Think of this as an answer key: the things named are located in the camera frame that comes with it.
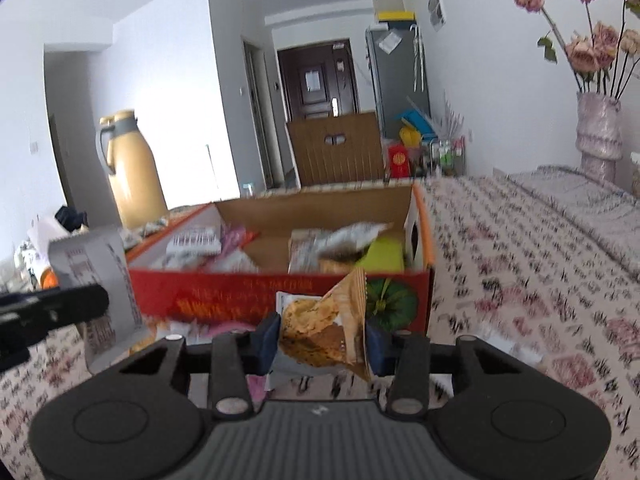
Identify orange biscuit snack packet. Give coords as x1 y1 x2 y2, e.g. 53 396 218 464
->
269 265 374 392

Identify snack packets in box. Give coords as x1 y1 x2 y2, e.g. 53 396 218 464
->
288 222 396 274

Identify yellow-green snack packet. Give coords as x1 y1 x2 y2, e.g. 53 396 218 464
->
357 237 406 274

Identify pink ribbed vase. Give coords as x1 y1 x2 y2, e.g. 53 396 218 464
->
574 90 624 184

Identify pink patterned snack packet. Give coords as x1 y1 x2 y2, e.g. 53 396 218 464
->
220 224 261 256

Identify blue plastic item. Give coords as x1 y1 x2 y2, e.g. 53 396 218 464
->
399 109 431 134

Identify white hanging umbrella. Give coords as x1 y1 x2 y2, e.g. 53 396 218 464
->
409 22 430 94

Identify dark brown door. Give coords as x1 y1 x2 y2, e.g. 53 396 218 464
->
277 39 361 121

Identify metal trolley rack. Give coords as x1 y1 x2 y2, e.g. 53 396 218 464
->
424 134 469 179

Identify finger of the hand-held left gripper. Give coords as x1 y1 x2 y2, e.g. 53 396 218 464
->
34 284 111 333

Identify dried lavender bunch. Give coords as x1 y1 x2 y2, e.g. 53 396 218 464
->
429 89 466 141

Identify yellow thermos jug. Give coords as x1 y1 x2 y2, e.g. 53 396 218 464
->
97 108 169 231

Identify red carton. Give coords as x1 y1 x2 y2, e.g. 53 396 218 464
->
387 143 411 179

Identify red cardboard box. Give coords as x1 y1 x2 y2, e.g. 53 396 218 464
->
124 112 435 337

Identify white grey snack packet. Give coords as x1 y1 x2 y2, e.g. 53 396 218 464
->
122 217 171 251

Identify dried pink roses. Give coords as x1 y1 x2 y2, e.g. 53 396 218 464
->
504 0 640 101

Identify black chair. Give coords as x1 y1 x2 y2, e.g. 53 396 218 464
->
53 204 89 234

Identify grey refrigerator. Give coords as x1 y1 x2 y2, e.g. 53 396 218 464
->
364 23 431 134

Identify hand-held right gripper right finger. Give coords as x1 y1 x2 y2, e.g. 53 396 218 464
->
364 319 527 421

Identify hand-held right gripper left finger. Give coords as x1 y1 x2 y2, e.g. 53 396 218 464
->
118 311 282 421

